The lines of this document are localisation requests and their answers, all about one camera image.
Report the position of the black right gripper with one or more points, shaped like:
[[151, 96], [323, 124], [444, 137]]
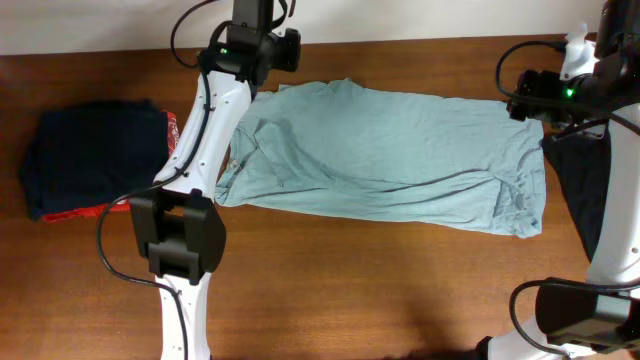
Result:
[[534, 86]]

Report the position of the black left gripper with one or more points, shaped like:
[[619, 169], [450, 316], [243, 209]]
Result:
[[289, 58]]

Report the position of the light blue t-shirt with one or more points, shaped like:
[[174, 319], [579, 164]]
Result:
[[338, 149]]

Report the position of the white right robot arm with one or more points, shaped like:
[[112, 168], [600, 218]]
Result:
[[593, 102]]

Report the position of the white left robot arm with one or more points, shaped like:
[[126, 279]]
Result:
[[176, 225]]

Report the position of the black garment at right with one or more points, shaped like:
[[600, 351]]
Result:
[[582, 164]]

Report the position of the folded red shirt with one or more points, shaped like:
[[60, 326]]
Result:
[[123, 205]]

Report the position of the folded navy blue shirt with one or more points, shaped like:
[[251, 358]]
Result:
[[90, 154]]

